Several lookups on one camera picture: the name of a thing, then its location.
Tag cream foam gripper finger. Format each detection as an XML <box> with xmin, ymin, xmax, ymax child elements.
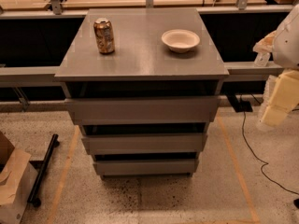
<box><xmin>257</xmin><ymin>69</ymin><xmax>299</xmax><ymax>129</ymax></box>

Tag grey drawer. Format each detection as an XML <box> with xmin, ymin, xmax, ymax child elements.
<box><xmin>65</xmin><ymin>96</ymin><xmax>219</xmax><ymax>125</ymax></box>
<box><xmin>93</xmin><ymin>159</ymin><xmax>199</xmax><ymax>176</ymax></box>
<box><xmin>82</xmin><ymin>133</ymin><xmax>207</xmax><ymax>155</ymax></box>

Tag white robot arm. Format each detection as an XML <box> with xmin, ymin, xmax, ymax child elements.
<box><xmin>253</xmin><ymin>5</ymin><xmax>299</xmax><ymax>131</ymax></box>

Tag grey drawer cabinet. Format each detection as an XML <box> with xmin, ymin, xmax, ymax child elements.
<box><xmin>54</xmin><ymin>7</ymin><xmax>230</xmax><ymax>180</ymax></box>

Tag grey bottom drawer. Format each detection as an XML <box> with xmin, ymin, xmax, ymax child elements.
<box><xmin>93</xmin><ymin>159</ymin><xmax>199</xmax><ymax>176</ymax></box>

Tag grey top drawer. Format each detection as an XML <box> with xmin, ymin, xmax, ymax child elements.
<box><xmin>65</xmin><ymin>96</ymin><xmax>219</xmax><ymax>125</ymax></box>

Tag clear sanitizer bottle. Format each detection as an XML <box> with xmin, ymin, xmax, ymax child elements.
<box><xmin>254</xmin><ymin>52</ymin><xmax>271</xmax><ymax>67</ymax></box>

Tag black floor socket box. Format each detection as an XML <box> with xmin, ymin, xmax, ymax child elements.
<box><xmin>226</xmin><ymin>94</ymin><xmax>253</xmax><ymax>113</ymax></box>

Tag grey metal railing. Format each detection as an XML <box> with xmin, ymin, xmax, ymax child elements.
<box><xmin>0</xmin><ymin>5</ymin><xmax>293</xmax><ymax>87</ymax></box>

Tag white paper bowl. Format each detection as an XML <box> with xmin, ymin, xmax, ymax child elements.
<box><xmin>161</xmin><ymin>29</ymin><xmax>200</xmax><ymax>53</ymax></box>

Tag orange soda can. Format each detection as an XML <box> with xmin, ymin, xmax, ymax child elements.
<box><xmin>93</xmin><ymin>18</ymin><xmax>115</xmax><ymax>54</ymax></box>

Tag black metal bar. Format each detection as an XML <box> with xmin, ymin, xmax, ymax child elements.
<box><xmin>27</xmin><ymin>133</ymin><xmax>60</xmax><ymax>208</ymax></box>

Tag cardboard box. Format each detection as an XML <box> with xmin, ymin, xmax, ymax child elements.
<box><xmin>0</xmin><ymin>132</ymin><xmax>37</xmax><ymax>224</ymax></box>

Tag black floor cable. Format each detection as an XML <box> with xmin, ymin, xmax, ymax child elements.
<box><xmin>241</xmin><ymin>93</ymin><xmax>299</xmax><ymax>196</ymax></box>

